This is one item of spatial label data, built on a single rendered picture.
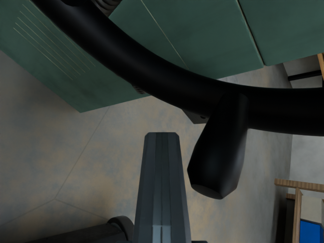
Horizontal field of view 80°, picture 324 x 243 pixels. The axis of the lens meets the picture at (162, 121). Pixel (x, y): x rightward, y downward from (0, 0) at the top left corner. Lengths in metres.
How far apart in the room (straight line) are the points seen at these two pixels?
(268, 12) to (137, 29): 0.20
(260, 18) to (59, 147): 0.75
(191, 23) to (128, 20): 0.11
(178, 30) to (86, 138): 0.65
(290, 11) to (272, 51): 0.06
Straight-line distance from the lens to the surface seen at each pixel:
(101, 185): 0.93
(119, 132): 0.95
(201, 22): 0.32
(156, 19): 0.35
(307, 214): 2.93
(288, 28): 0.31
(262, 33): 0.31
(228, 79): 0.44
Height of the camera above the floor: 0.81
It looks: 45 degrees down
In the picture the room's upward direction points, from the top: 84 degrees clockwise
